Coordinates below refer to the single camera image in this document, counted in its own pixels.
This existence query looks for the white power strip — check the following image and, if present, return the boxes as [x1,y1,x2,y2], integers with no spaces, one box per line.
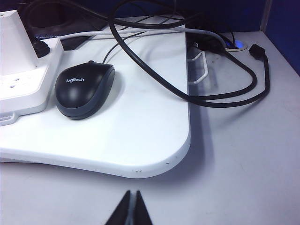
[0,37,65,127]

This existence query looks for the thin black mouse cord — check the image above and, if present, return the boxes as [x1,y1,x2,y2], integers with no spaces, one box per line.
[102,16,186,64]

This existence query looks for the white desk riser board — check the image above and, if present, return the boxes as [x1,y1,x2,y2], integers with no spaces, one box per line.
[0,16,192,179]

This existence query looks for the silver partition post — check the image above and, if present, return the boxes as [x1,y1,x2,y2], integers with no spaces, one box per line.
[259,0,300,32]

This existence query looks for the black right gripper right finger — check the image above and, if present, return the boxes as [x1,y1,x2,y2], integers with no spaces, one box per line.
[133,190,153,225]

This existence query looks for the black monitor stand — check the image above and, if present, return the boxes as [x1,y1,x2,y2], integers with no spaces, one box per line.
[17,0,118,51]

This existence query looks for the white power strip cord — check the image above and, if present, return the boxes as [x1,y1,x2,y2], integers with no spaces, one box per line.
[58,26,227,51]

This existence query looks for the desk cable grommet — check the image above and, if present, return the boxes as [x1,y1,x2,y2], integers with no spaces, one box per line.
[224,38,248,52]

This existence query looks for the white wire bracket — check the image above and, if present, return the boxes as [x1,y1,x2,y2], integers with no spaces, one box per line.
[187,50,210,84]

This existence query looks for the white charger block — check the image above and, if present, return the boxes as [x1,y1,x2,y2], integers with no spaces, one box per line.
[0,9,40,77]

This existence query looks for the black cable with rectangular connector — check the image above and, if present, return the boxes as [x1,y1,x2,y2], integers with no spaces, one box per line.
[110,0,270,108]

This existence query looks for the black computer mouse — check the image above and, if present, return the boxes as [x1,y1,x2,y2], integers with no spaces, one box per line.
[55,60,116,120]

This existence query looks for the black power cable with plug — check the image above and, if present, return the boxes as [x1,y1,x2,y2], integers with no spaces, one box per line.
[18,0,258,104]

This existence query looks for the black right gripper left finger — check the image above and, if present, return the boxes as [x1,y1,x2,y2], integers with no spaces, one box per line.
[106,190,131,225]

